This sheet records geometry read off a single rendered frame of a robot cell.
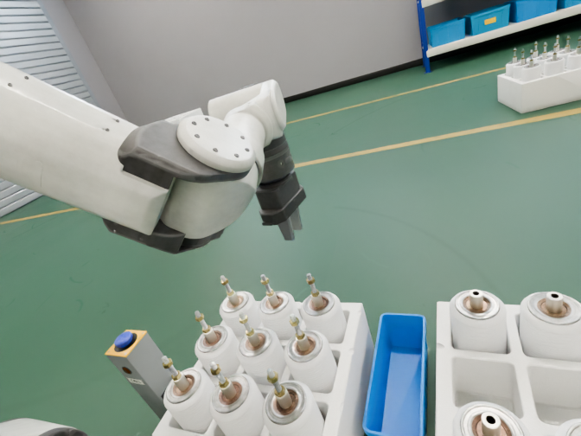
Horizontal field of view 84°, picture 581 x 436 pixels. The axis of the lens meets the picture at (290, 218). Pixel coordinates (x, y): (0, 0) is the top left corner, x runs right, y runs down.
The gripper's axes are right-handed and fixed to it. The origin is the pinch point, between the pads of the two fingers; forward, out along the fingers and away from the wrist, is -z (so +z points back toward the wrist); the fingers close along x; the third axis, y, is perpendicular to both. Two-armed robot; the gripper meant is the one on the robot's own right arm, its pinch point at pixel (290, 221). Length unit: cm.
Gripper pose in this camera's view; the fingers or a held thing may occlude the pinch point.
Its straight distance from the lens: 65.4
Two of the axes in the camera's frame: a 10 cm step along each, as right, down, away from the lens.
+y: -8.4, 0.1, 5.4
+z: -3.0, -8.5, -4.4
